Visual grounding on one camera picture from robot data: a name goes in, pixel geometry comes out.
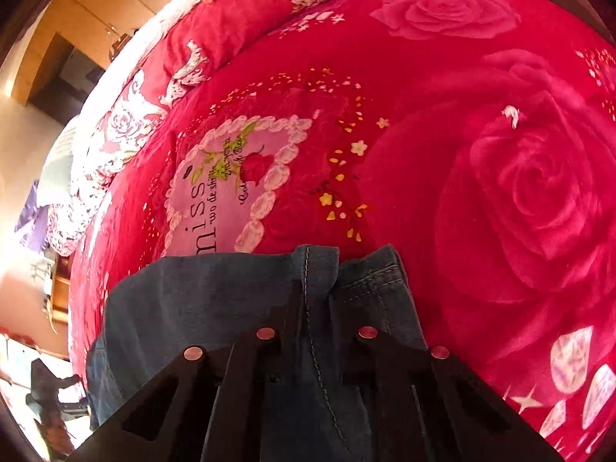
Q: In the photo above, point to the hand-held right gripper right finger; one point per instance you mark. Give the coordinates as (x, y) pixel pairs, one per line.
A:
(344, 332)

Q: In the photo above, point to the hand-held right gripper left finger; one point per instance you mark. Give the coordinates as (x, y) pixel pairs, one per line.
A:
(284, 327)

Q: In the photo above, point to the blue denim pants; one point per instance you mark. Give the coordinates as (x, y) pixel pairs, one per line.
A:
(192, 298)

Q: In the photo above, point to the wooden nightstand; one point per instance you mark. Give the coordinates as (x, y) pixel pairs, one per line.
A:
(60, 288)

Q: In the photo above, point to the red rose printed blanket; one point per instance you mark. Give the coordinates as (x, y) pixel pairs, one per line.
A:
(433, 106)

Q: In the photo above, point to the purple cloth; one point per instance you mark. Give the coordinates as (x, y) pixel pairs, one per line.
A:
(31, 216)

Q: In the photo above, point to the green pillow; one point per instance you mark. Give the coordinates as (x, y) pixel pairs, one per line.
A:
(54, 173)

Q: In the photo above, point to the red floral quilt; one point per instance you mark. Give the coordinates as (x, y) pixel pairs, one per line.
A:
(192, 33)

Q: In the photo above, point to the dark wooden furniture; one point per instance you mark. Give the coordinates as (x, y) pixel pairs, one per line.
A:
(67, 77)

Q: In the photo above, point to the wooden wardrobe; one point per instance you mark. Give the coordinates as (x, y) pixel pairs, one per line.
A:
(96, 0)

